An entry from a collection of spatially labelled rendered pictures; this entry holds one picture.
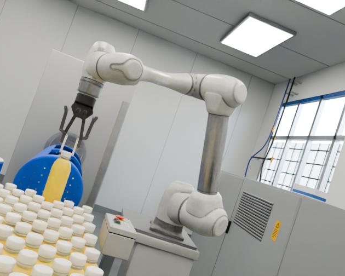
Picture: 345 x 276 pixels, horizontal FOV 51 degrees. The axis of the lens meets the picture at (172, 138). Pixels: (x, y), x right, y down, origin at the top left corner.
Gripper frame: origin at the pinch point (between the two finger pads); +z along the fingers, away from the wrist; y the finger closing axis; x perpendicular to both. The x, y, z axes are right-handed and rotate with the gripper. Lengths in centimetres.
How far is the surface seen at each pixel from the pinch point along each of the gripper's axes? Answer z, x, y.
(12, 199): 20.3, 20.7, 10.7
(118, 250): 27.9, 18.3, -27.4
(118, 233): 22.3, 18.3, -25.6
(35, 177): 17.8, -17.2, 8.5
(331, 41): -209, -248, -251
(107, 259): 34.3, 10.3, -26.5
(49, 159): 9.3, -17.3, 6.0
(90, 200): 46, -158, -29
